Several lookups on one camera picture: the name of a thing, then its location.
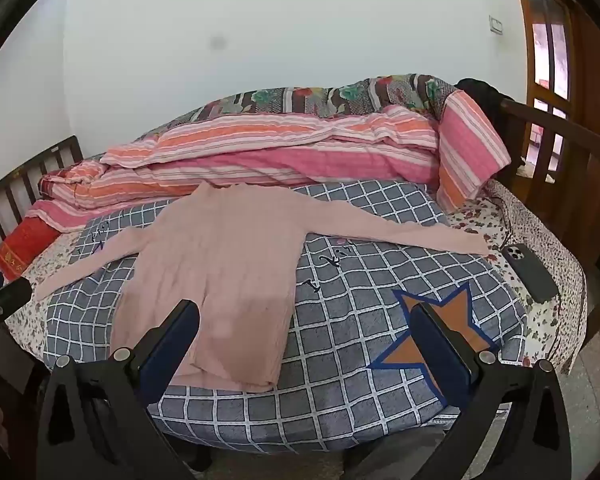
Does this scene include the red pillow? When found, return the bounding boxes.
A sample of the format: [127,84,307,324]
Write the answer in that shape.
[0,217,61,281]

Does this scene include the dark clothes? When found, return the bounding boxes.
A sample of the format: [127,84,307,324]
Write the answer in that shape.
[455,77,521,171]

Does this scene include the floral bedsheet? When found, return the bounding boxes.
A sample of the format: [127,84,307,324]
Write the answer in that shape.
[5,180,588,376]

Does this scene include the wooden door frame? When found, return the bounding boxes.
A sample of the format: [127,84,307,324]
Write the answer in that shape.
[510,0,600,171]

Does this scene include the pink striped quilt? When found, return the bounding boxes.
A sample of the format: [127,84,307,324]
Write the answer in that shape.
[25,91,512,233]

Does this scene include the black charging cable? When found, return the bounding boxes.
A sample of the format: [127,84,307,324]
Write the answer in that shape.
[482,192,513,251]

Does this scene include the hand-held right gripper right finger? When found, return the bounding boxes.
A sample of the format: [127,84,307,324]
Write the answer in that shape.
[345,302,573,480]

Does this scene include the dark wooden footboard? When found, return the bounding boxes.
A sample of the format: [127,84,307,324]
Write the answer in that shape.
[500,97,600,346]

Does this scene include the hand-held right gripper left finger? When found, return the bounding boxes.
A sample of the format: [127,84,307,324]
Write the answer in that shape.
[36,299,201,480]

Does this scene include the brown floral quilt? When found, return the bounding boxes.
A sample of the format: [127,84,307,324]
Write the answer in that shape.
[130,74,461,143]

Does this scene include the grey checked blanket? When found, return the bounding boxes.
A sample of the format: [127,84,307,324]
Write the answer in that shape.
[45,180,528,453]

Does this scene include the pink knit sweater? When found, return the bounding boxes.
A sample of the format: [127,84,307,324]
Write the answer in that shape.
[34,181,491,392]

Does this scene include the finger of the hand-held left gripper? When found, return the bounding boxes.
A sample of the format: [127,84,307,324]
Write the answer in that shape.
[0,276,34,323]

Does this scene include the phone in black case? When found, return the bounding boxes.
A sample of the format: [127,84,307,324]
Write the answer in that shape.
[500,242,560,303]

